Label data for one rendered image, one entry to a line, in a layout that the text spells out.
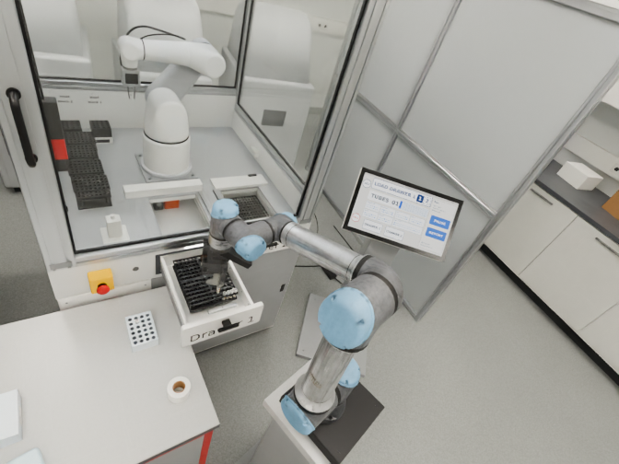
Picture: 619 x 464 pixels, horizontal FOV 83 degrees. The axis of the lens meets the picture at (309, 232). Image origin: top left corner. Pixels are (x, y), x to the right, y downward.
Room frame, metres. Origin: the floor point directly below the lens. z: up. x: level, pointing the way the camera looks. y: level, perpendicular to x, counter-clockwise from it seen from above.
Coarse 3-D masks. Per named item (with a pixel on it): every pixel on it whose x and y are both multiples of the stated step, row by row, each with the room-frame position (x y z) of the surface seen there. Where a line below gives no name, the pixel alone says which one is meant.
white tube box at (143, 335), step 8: (144, 312) 0.68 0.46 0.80; (128, 320) 0.63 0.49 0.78; (144, 320) 0.65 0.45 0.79; (152, 320) 0.66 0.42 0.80; (128, 328) 0.60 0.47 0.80; (136, 328) 0.62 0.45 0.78; (144, 328) 0.62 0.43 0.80; (152, 328) 0.64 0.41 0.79; (136, 336) 0.59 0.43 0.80; (144, 336) 0.59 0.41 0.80; (152, 336) 0.61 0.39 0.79; (136, 344) 0.56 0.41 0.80; (144, 344) 0.57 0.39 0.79; (152, 344) 0.59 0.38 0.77
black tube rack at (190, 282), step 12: (180, 264) 0.88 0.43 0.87; (192, 264) 0.87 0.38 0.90; (180, 276) 0.82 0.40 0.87; (192, 276) 0.82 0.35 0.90; (204, 276) 0.84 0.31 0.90; (228, 276) 0.88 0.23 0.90; (192, 288) 0.77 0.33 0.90; (204, 288) 0.79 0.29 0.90; (228, 288) 0.83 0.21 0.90; (192, 300) 0.72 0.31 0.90; (204, 300) 0.76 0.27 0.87; (216, 300) 0.78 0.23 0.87; (228, 300) 0.80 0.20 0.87
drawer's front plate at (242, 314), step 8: (256, 304) 0.78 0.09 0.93; (232, 312) 0.71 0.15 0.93; (240, 312) 0.73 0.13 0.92; (248, 312) 0.75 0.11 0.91; (256, 312) 0.77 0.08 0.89; (200, 320) 0.64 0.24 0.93; (208, 320) 0.65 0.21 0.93; (216, 320) 0.67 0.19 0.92; (232, 320) 0.71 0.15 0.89; (240, 320) 0.73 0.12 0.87; (248, 320) 0.76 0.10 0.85; (256, 320) 0.78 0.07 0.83; (184, 328) 0.60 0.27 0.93; (192, 328) 0.61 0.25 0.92; (200, 328) 0.63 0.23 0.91; (208, 328) 0.65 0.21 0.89; (216, 328) 0.67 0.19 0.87; (184, 336) 0.59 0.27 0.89; (200, 336) 0.63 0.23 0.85; (208, 336) 0.65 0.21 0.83; (184, 344) 0.60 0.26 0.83
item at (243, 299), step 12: (180, 252) 0.91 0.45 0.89; (192, 252) 0.94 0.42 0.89; (168, 264) 0.88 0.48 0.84; (228, 264) 0.95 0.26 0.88; (168, 276) 0.79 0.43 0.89; (168, 288) 0.77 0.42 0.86; (180, 288) 0.80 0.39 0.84; (240, 288) 0.86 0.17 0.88; (180, 300) 0.75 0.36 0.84; (240, 300) 0.84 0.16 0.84; (180, 312) 0.67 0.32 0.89; (192, 312) 0.72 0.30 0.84; (204, 312) 0.74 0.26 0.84; (216, 312) 0.75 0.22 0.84; (180, 324) 0.66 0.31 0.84
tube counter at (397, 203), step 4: (392, 200) 1.47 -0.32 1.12; (396, 200) 1.48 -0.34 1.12; (400, 200) 1.48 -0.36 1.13; (392, 204) 1.46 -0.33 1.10; (396, 204) 1.47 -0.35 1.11; (400, 204) 1.47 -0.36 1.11; (404, 204) 1.48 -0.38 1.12; (408, 204) 1.48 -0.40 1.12; (412, 204) 1.48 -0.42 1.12; (400, 208) 1.46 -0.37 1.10; (404, 208) 1.47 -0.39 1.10; (408, 208) 1.47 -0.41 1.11; (412, 208) 1.47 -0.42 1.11; (416, 208) 1.48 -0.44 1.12; (420, 208) 1.48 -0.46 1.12; (424, 208) 1.49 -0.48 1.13; (408, 212) 1.46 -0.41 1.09; (412, 212) 1.46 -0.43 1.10; (416, 212) 1.47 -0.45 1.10; (420, 212) 1.47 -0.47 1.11; (424, 212) 1.48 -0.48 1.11; (424, 216) 1.46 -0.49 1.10
